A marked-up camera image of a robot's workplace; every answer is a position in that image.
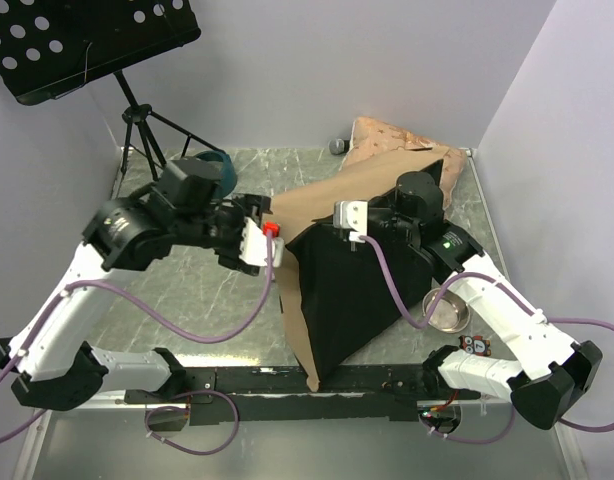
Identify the black music stand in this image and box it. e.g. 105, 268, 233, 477
0, 0, 201, 176

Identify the black grey microphone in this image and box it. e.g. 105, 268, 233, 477
328, 138, 350, 155

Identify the teal double pet bowl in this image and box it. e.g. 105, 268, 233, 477
195, 150, 238, 199

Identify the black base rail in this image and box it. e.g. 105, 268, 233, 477
124, 364, 455, 426

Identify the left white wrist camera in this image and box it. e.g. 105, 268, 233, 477
239, 217, 284, 268

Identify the purple cable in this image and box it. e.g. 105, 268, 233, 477
359, 234, 614, 446
0, 234, 278, 456

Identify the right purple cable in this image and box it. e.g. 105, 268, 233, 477
359, 234, 614, 446

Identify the orange patterned pillow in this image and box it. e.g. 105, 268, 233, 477
342, 116, 466, 210

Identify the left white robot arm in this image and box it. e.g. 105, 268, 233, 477
0, 157, 281, 411

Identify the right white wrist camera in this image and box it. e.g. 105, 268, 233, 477
332, 200, 368, 243

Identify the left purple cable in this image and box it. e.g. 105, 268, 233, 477
0, 234, 278, 456

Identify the red owl toy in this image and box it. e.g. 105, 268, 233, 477
459, 335, 491, 357

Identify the tan black pet tent fabric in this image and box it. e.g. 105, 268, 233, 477
265, 146, 463, 392

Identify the steel pet bowl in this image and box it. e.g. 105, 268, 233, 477
428, 291, 471, 334

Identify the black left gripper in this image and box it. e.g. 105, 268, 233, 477
174, 194, 272, 275

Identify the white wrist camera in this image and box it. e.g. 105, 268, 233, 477
332, 200, 368, 243
239, 217, 284, 268

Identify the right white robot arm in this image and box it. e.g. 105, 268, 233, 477
360, 171, 603, 430

